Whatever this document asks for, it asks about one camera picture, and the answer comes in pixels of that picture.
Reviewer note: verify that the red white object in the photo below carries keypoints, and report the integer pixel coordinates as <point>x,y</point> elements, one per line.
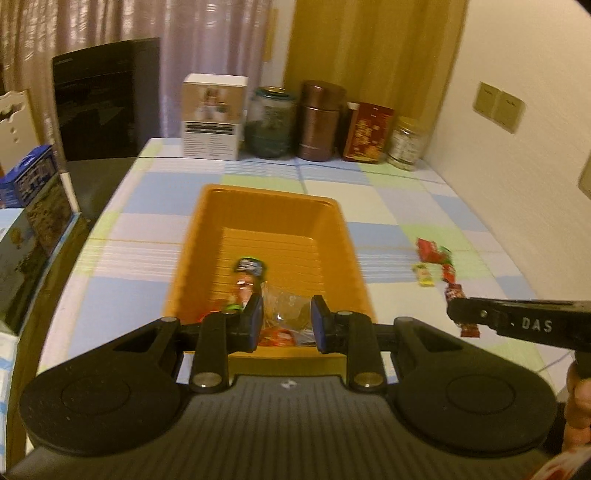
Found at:
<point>568,466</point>

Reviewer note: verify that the white carved chair back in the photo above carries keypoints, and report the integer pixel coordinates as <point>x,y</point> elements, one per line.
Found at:
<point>18,129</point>

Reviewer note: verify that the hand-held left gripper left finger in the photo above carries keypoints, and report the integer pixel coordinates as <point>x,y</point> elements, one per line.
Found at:
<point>254,318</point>

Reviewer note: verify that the beige wall switch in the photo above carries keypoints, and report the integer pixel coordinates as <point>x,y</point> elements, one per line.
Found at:
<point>508,113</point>
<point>485,101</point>

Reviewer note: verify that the black glossy panel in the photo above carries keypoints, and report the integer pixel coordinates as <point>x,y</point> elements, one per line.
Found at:
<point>106,97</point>

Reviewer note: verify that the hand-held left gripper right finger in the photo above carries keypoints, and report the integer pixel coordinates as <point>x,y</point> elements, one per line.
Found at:
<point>318,323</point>

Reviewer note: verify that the white blue carton box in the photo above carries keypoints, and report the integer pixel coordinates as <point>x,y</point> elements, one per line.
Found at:
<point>23,267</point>

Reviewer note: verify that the green glass jar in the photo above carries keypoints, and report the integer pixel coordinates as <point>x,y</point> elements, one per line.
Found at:
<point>270,124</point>

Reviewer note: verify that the white product box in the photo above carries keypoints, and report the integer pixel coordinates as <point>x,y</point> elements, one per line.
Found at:
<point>212,120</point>

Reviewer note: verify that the beige wall socket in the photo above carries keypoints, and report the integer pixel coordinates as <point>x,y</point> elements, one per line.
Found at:
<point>586,177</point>

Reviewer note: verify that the brown metal canister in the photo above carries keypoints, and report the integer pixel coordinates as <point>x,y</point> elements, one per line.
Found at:
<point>321,120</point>

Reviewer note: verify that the small red candy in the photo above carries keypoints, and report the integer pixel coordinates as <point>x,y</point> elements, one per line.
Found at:
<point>468,330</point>

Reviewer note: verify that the blue milk carton box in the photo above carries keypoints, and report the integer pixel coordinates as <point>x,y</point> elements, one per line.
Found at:
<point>41,198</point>

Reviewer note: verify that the pink sheer curtain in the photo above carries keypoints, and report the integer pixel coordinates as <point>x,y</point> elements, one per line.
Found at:
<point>138,27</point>

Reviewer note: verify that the red gold printed box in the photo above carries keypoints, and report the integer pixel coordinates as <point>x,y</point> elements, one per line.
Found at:
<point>369,134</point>

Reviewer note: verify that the dark red candy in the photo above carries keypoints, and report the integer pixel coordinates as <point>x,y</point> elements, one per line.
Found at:
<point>455,293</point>

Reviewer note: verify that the person's right hand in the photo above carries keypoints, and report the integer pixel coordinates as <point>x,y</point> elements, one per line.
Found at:
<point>581,406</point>

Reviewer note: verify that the green yellow candy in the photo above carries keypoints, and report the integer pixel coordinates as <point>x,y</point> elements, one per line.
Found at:
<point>422,274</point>

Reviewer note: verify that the clear grey snack packet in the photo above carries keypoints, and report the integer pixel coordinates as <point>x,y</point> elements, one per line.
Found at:
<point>288,309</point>

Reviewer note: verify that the red snack packet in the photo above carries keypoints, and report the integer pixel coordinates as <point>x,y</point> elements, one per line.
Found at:
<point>449,273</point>
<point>277,338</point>
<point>429,249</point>

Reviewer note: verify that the orange plastic tray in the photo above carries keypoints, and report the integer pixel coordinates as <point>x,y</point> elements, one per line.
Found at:
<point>277,217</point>

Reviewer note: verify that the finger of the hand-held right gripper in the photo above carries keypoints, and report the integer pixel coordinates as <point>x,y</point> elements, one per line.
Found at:
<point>475,313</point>

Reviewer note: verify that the dark blue snack packet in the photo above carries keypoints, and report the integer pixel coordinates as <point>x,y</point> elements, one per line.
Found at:
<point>249,268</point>

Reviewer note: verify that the clear plastic jar of nuts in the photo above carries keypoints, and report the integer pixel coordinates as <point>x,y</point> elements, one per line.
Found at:
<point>406,143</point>

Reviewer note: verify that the checked tablecloth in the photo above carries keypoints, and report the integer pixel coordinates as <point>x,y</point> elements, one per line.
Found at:
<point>461,217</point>

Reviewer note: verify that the yellow curtain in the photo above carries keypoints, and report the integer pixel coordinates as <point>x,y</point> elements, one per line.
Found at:
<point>378,46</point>

